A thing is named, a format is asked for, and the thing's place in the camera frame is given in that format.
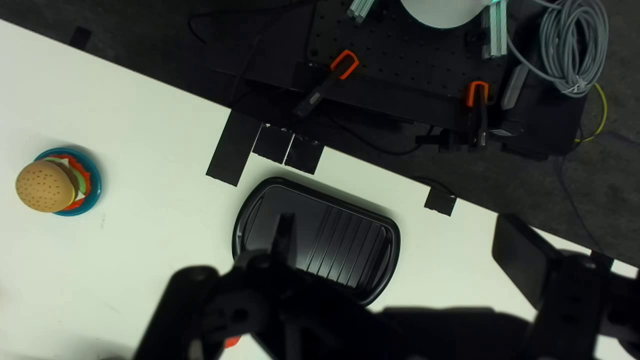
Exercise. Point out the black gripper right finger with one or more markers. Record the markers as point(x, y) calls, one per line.
point(531, 262)

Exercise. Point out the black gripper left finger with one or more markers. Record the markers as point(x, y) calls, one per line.
point(279, 251)

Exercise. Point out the black grill tray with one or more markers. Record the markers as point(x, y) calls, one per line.
point(339, 240)

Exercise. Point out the black tape strip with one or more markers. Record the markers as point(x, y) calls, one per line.
point(232, 148)

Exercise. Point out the teal small plate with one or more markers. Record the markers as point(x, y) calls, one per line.
point(88, 176)

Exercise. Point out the toy burger plush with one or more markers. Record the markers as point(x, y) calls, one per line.
point(44, 186)

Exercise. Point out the orange handled clamp right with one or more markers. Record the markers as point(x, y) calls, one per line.
point(477, 102)

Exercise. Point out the orange handled clamp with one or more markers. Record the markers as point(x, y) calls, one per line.
point(477, 102)
point(340, 68)

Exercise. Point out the orange handled clamp left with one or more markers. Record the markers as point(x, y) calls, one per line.
point(340, 68)

